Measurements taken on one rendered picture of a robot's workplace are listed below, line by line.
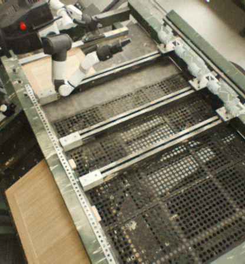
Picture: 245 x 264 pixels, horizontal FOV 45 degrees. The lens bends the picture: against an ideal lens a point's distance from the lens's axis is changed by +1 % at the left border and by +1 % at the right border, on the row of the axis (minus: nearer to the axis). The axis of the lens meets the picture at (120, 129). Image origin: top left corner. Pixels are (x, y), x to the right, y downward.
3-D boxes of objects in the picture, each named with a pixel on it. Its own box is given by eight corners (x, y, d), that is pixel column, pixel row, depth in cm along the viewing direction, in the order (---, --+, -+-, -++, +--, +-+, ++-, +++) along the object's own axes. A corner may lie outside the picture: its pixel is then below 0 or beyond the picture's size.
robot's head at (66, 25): (60, 26, 185) (73, 21, 186) (52, 12, 185) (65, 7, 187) (61, 32, 191) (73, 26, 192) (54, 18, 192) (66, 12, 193)
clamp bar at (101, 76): (37, 97, 214) (29, 73, 195) (174, 49, 249) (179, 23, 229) (42, 107, 209) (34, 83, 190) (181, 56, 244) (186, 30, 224)
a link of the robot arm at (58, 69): (52, 96, 186) (52, 63, 173) (50, 86, 196) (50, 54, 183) (70, 96, 190) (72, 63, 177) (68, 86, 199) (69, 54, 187)
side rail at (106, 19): (12, 50, 252) (8, 40, 243) (126, 16, 284) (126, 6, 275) (14, 55, 249) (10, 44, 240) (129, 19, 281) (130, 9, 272)
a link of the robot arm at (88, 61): (98, 58, 180) (83, 75, 183) (101, 59, 188) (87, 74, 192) (90, 50, 180) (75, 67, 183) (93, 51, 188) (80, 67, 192)
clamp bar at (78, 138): (59, 142, 193) (53, 120, 173) (206, 82, 227) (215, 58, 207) (65, 154, 188) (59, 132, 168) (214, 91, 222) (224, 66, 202)
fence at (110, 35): (19, 63, 235) (18, 59, 232) (125, 30, 262) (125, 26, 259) (21, 67, 232) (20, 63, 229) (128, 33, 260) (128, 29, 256)
